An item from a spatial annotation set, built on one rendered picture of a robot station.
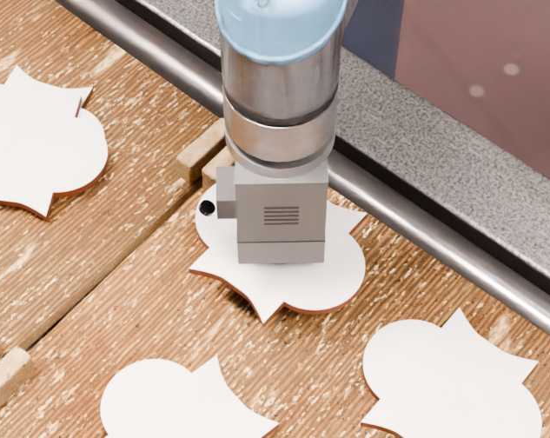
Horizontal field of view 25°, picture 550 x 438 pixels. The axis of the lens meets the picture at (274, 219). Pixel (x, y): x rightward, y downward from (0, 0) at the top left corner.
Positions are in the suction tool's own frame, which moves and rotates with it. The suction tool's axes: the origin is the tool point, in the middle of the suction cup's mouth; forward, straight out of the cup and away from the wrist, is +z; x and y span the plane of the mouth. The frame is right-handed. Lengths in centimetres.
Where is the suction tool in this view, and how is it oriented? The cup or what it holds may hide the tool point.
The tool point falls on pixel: (279, 248)
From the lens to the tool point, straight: 98.9
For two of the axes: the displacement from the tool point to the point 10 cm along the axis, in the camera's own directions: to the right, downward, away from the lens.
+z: 0.0, 5.4, 8.4
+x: 10.0, -0.2, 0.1
